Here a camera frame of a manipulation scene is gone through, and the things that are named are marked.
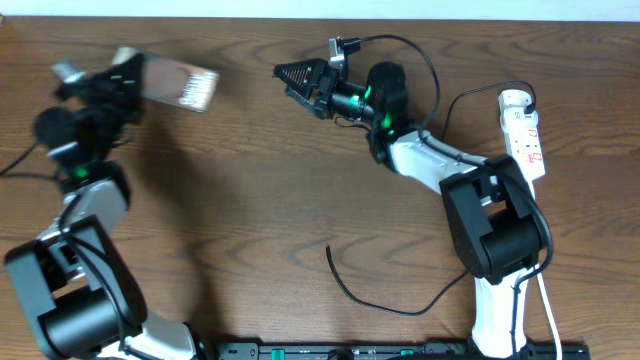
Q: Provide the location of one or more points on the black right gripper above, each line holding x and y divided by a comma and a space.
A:
322, 72

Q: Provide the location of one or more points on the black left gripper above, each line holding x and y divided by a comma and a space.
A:
109, 91

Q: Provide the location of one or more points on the Samsung Galaxy smartphone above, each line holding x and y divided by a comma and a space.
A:
173, 82

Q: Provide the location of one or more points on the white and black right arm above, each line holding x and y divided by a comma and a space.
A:
498, 231

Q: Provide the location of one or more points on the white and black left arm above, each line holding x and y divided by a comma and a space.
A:
77, 294

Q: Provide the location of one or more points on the white charger plug adapter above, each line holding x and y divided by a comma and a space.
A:
514, 98

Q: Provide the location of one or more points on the white power strip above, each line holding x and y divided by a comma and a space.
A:
523, 141

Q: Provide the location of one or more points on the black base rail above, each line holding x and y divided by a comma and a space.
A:
433, 349

